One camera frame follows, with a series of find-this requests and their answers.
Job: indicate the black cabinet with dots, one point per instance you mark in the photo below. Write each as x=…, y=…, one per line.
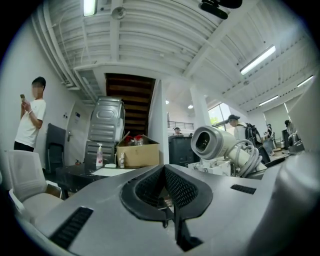
x=180, y=150

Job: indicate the white door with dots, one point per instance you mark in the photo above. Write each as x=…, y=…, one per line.
x=75, y=135

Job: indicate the white flat board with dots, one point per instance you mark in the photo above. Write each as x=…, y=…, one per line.
x=112, y=172

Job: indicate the clear hand sanitizer bottle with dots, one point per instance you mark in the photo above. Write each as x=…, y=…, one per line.
x=99, y=156

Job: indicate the black folding chair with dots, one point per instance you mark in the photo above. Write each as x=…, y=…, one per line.
x=55, y=147

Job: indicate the marble pattern box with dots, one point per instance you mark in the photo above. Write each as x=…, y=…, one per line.
x=212, y=167

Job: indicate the brown wooden staircase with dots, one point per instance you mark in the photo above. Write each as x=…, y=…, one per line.
x=130, y=100

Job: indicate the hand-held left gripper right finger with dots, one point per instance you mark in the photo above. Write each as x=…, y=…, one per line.
x=187, y=192

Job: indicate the black table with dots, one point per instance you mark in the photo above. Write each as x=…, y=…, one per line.
x=72, y=175

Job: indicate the white mesh office chair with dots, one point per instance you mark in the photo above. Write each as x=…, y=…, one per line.
x=27, y=172

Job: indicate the long ceiling lamp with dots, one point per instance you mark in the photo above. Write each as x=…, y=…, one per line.
x=268, y=100
x=89, y=7
x=258, y=60
x=305, y=81

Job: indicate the brown cardboard box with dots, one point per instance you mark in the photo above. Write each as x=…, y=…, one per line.
x=140, y=155

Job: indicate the silver washing machine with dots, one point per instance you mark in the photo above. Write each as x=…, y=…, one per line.
x=105, y=125

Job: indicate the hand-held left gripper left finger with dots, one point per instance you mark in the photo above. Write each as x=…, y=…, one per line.
x=147, y=190

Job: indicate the black device overhead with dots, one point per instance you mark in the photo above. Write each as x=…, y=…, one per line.
x=215, y=10

